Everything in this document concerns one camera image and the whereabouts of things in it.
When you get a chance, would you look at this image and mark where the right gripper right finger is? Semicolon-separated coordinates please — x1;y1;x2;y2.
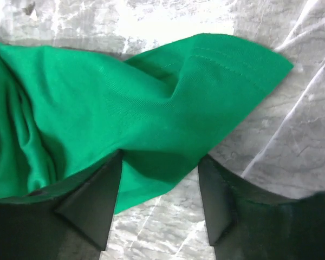
198;157;325;260

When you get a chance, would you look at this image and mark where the green t-shirt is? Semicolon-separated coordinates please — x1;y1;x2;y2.
0;34;293;213

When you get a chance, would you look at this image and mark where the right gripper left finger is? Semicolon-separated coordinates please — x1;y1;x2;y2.
0;151;123;259

